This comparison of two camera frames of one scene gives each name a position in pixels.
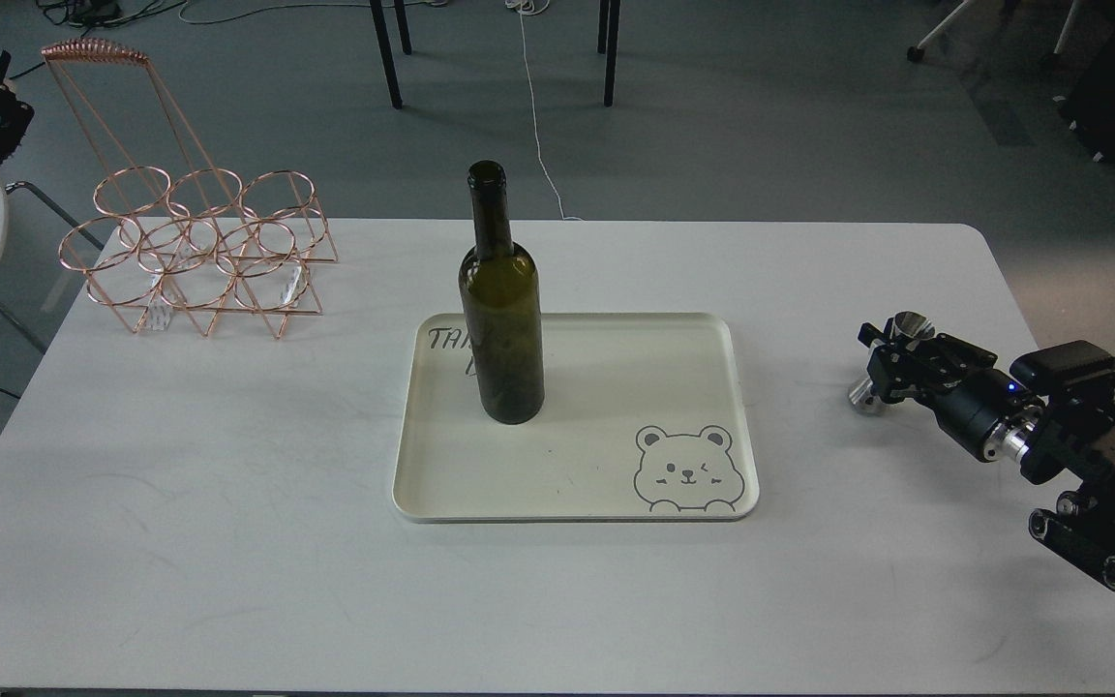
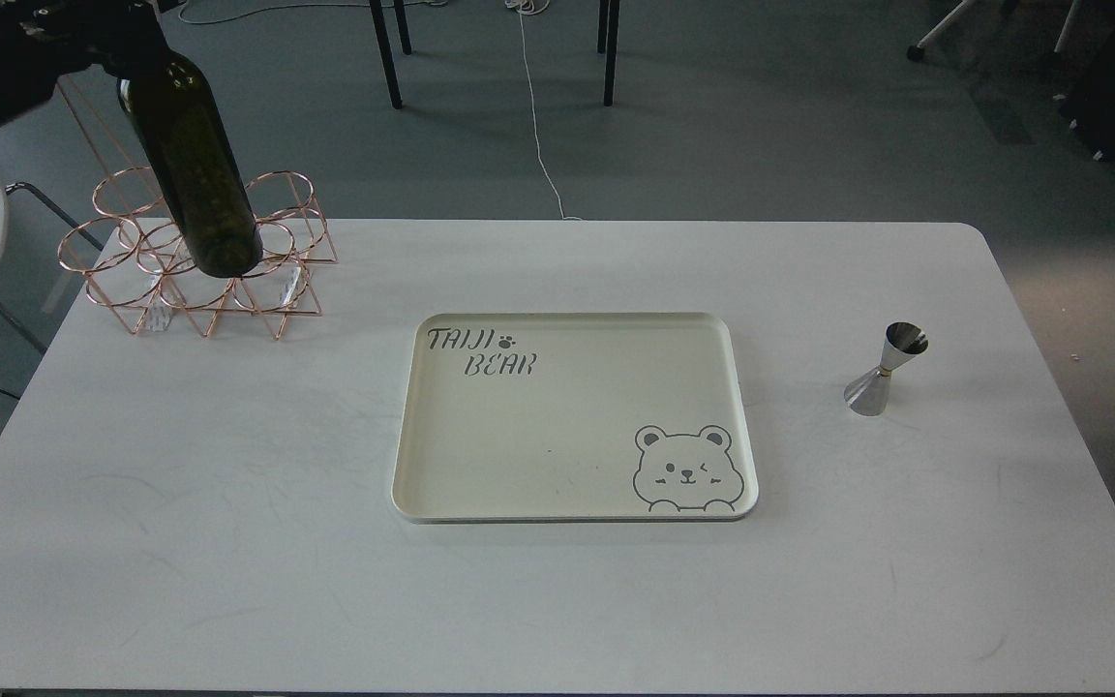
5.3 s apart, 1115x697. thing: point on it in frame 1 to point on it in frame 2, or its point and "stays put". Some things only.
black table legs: [614, 15] stays put
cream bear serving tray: [641, 419] stays put
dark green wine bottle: [502, 286] to [184, 134]
